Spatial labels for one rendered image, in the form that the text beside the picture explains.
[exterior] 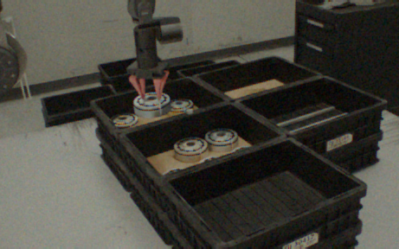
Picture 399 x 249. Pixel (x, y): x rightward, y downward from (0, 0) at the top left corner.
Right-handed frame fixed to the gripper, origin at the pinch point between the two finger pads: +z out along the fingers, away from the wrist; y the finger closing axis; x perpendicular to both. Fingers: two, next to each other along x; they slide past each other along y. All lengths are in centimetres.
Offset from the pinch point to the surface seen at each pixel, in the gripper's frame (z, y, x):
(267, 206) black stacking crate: 22.1, -35.0, 13.9
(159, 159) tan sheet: 22.3, 0.7, -2.6
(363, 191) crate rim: 12, -57, 17
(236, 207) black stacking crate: 22.1, -27.6, 16.2
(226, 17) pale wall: 67, 64, -345
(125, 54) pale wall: 86, 147, -277
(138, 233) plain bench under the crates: 35.2, 1.1, 16.9
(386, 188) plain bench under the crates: 35, -67, -20
